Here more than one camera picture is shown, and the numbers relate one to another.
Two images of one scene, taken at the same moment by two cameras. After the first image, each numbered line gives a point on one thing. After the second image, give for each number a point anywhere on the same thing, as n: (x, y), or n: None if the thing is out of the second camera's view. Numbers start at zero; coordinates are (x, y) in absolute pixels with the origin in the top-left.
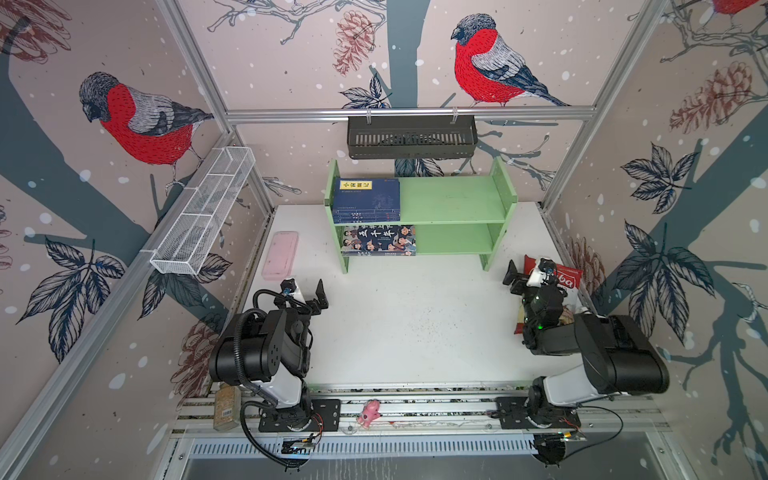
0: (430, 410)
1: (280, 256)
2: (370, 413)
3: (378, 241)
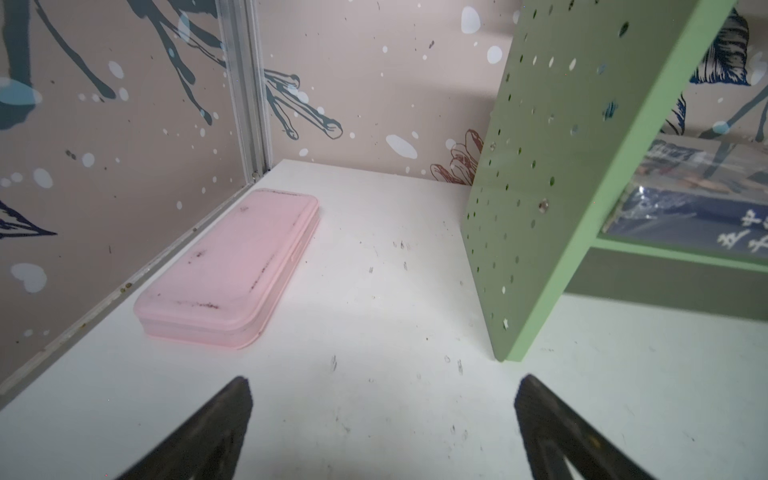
0: None
1: (224, 291)
2: None
3: (699, 191)
